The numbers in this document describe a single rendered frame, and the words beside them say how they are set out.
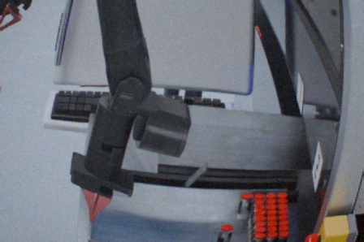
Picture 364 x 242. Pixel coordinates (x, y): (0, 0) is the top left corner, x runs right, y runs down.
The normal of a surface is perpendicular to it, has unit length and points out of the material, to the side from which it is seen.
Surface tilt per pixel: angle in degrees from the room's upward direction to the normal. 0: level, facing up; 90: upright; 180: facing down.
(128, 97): 99
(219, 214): 0
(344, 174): 90
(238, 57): 90
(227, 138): 0
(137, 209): 0
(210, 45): 90
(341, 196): 90
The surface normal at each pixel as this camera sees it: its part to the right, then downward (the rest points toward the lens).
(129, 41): 0.09, 0.35
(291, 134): 0.10, -0.92
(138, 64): 0.09, 0.54
